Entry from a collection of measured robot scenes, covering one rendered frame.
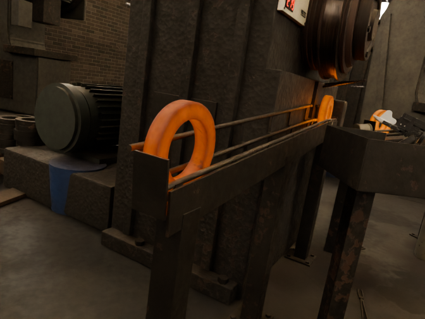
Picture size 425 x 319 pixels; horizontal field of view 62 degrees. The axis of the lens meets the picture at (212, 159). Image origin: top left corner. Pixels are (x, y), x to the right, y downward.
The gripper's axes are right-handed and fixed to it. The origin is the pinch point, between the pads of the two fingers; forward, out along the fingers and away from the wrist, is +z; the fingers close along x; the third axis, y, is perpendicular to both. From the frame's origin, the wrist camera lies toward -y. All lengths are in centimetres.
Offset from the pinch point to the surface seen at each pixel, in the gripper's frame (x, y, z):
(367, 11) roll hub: 16.8, 34.0, 21.4
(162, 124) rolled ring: 119, -9, 19
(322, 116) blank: 7.8, -8.5, 18.2
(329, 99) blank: 5.1, -1.4, 19.9
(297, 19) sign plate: 34, 21, 39
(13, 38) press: -119, -122, 448
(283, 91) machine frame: 46, -3, 27
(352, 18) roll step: 19.8, 29.8, 24.3
